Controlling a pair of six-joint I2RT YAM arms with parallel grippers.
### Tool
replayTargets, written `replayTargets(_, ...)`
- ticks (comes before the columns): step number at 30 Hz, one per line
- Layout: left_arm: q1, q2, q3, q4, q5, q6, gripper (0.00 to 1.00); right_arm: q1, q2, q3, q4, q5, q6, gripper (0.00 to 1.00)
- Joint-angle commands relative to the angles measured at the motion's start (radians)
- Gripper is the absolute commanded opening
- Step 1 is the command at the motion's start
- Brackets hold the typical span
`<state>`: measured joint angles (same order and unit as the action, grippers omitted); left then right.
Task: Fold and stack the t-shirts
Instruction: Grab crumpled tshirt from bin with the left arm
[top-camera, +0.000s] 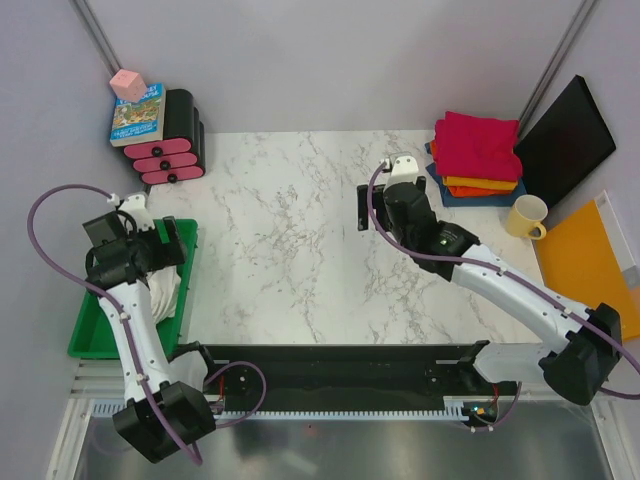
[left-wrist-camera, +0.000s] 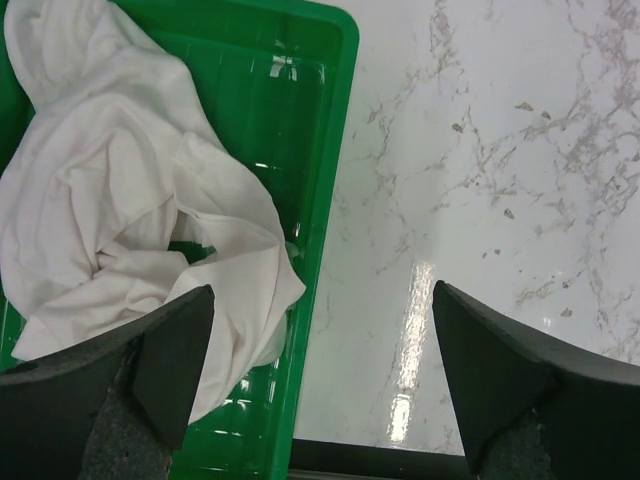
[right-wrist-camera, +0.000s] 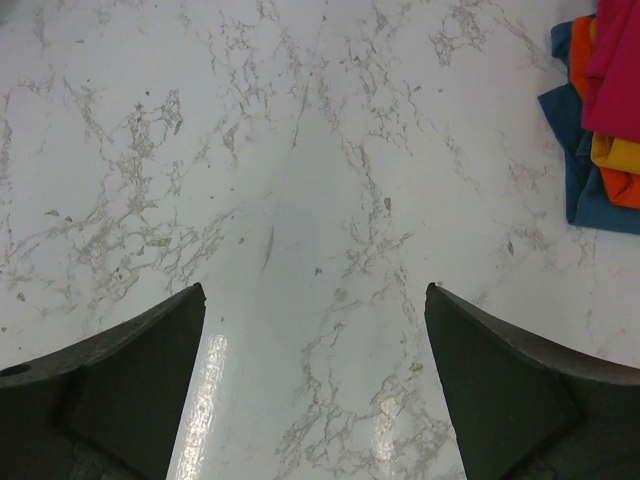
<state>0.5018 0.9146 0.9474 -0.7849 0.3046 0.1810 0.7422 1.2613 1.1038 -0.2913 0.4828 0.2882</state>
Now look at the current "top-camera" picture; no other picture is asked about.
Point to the white t shirt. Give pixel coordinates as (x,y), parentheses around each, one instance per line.
(164,286)

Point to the white cable duct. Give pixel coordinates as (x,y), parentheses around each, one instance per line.
(452,411)

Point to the blue paperback book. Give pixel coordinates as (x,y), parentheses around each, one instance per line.
(140,122)

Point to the pink cube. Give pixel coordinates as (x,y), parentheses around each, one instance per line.
(128,86)

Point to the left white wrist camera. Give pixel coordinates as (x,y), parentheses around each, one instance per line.
(135,205)

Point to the orange folded t shirt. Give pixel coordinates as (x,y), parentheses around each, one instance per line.
(470,170)

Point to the green plastic tray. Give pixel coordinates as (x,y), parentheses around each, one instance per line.
(92,337)

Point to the yellow folded t shirt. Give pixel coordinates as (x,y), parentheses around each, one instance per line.
(469,187)

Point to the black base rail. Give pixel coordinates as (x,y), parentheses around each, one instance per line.
(341,379)

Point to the black tablet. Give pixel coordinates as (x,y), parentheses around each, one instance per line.
(569,141)

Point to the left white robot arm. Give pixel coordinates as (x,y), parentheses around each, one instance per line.
(165,408)

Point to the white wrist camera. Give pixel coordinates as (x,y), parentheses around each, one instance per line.
(401,168)
(135,205)

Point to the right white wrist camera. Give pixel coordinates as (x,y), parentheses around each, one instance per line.
(401,168)

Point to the orange folder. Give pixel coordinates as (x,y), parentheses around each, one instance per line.
(586,258)

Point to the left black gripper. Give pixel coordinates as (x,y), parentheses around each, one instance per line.
(161,259)

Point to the yellow mug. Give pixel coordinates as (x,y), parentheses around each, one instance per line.
(525,219)

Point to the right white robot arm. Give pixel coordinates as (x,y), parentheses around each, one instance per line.
(578,346)

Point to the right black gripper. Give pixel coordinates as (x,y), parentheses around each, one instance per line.
(362,207)

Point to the blue folded t shirt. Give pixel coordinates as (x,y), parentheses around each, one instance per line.
(450,201)

